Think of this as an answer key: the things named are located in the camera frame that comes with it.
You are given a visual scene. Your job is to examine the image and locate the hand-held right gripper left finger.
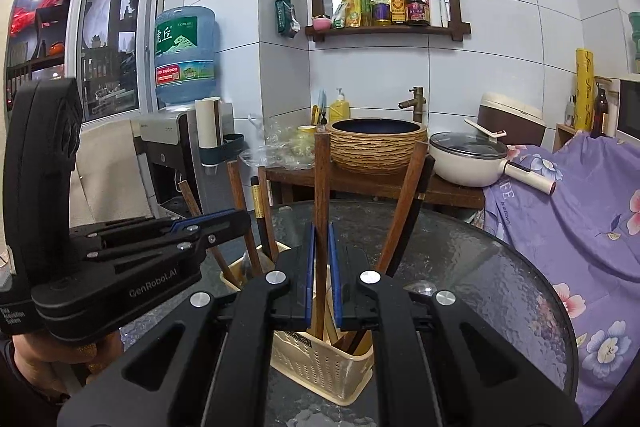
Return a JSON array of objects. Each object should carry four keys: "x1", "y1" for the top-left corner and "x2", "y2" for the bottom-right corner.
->
[{"x1": 57, "y1": 222, "x2": 317, "y2": 427}]

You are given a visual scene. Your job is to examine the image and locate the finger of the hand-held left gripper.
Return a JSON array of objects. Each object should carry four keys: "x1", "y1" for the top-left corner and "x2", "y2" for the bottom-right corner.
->
[
  {"x1": 87, "y1": 224, "x2": 251, "y2": 264},
  {"x1": 87, "y1": 209, "x2": 250, "y2": 249}
]

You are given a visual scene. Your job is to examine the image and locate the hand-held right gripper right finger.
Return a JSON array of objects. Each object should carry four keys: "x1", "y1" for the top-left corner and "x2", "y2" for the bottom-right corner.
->
[{"x1": 328, "y1": 223, "x2": 583, "y2": 427}]

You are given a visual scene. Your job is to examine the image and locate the black chopstick with gold band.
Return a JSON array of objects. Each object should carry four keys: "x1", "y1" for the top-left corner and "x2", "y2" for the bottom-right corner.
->
[{"x1": 250, "y1": 176, "x2": 281, "y2": 263}]

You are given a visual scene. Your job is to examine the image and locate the beige plastic utensil holder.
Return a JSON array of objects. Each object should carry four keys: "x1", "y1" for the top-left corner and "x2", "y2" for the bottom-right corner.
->
[{"x1": 220, "y1": 241, "x2": 376, "y2": 405}]

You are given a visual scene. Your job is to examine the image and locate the person's left hand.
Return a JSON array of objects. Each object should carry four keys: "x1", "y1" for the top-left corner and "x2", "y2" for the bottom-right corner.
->
[{"x1": 12, "y1": 327, "x2": 126, "y2": 400}]

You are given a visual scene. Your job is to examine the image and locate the white paper cup dispenser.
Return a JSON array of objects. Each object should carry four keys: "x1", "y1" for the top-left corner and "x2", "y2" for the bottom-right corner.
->
[{"x1": 195, "y1": 96, "x2": 246, "y2": 168}]

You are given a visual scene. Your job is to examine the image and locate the white black water dispenser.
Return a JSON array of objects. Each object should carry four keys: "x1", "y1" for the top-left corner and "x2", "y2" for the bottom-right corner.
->
[{"x1": 131, "y1": 103, "x2": 236, "y2": 228}]

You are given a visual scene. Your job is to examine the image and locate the clear plastic bag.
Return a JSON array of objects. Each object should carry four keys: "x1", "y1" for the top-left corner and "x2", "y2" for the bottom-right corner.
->
[{"x1": 247, "y1": 114, "x2": 326, "y2": 170}]

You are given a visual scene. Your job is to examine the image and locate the wooden washstand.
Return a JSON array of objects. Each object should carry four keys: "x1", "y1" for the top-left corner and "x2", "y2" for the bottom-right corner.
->
[{"x1": 257, "y1": 164, "x2": 486, "y2": 212}]

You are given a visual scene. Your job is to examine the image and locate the beige cloth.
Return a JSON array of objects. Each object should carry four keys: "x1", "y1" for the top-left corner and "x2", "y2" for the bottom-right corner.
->
[{"x1": 70, "y1": 119, "x2": 153, "y2": 228}]

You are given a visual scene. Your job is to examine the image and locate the yellow cup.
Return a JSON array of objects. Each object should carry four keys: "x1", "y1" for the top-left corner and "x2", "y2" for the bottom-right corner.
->
[{"x1": 298, "y1": 125, "x2": 317, "y2": 158}]

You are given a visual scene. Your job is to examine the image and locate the woven pattern basin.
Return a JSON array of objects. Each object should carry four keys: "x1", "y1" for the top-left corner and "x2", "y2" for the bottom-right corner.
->
[{"x1": 325, "y1": 118, "x2": 429, "y2": 172}]

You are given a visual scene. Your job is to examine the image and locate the yellow soap pump bottle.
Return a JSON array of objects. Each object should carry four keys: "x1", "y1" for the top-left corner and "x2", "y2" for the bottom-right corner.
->
[{"x1": 329, "y1": 88, "x2": 351, "y2": 124}]

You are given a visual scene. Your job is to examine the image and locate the blue water jug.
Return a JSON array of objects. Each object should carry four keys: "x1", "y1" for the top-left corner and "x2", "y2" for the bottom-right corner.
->
[{"x1": 154, "y1": 6, "x2": 221, "y2": 105}]

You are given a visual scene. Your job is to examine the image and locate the white pot with glass lid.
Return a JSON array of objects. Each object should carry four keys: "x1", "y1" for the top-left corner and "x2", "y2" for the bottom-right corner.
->
[{"x1": 429, "y1": 132, "x2": 557, "y2": 195}]

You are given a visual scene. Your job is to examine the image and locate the bronze faucet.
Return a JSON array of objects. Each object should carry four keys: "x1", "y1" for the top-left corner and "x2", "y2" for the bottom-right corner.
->
[{"x1": 398, "y1": 87, "x2": 426, "y2": 124}]

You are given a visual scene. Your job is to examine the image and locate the aluminium framed glass window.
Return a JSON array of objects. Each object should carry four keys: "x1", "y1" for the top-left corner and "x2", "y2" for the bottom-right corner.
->
[{"x1": 7, "y1": 0, "x2": 168, "y2": 122}]

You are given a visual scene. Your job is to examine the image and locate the green hanging packet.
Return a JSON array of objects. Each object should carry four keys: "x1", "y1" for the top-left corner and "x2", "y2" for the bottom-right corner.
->
[{"x1": 275, "y1": 0, "x2": 302, "y2": 38}]

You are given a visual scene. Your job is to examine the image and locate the white brown rice cooker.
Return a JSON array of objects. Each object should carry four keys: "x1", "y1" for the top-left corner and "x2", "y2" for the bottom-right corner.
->
[{"x1": 477, "y1": 93, "x2": 546, "y2": 148}]

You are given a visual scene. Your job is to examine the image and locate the purple floral cloth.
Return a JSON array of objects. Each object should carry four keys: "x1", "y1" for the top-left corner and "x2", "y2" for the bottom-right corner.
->
[{"x1": 482, "y1": 131, "x2": 640, "y2": 408}]

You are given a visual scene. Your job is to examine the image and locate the small wooden rack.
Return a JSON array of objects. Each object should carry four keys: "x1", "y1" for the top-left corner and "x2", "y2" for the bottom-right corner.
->
[{"x1": 555, "y1": 77, "x2": 613, "y2": 152}]

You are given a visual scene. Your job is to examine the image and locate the brown glass bottle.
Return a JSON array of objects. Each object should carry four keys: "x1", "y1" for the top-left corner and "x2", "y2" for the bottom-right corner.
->
[{"x1": 590, "y1": 83, "x2": 610, "y2": 138}]

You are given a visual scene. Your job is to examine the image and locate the yellow wrap roll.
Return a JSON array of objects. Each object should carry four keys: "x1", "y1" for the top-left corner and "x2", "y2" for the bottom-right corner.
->
[{"x1": 574, "y1": 48, "x2": 596, "y2": 132}]

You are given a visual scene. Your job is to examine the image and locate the white microwave oven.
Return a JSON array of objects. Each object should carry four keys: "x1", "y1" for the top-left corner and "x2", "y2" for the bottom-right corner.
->
[{"x1": 612, "y1": 74, "x2": 640, "y2": 140}]

